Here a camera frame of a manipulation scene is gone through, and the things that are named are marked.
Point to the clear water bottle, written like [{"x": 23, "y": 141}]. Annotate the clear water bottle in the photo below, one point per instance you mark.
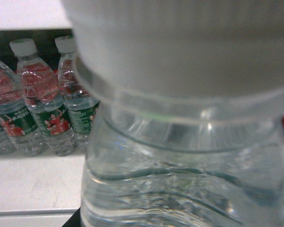
[{"x": 189, "y": 131}]

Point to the water bottle far left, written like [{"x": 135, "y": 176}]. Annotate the water bottle far left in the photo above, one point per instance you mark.
[{"x": 80, "y": 105}]

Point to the water bottle barcode label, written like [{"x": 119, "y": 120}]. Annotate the water bottle barcode label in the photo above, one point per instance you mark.
[{"x": 40, "y": 89}]

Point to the white metal shelf board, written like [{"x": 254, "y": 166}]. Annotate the white metal shelf board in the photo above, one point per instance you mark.
[{"x": 41, "y": 191}]

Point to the water bottle centre row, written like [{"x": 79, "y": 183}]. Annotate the water bottle centre row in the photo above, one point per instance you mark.
[{"x": 15, "y": 118}]

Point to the upper white shelf board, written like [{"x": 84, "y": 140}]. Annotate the upper white shelf board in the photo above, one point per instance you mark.
[{"x": 32, "y": 15}]

